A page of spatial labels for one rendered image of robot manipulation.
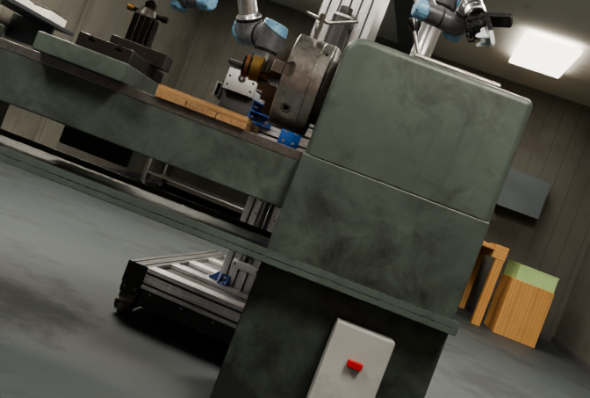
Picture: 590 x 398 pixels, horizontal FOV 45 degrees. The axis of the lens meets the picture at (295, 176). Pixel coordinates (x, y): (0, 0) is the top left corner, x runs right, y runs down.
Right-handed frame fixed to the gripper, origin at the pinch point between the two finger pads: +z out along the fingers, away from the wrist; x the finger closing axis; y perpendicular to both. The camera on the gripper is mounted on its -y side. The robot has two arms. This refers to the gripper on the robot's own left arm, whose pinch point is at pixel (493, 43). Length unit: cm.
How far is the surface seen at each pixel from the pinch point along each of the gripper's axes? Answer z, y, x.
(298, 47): 15, 63, 20
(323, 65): 20, 56, 15
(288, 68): 21, 67, 16
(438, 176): 49, 26, -12
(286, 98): 26, 69, 9
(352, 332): 85, 57, -36
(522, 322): -280, -75, -531
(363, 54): 25, 43, 19
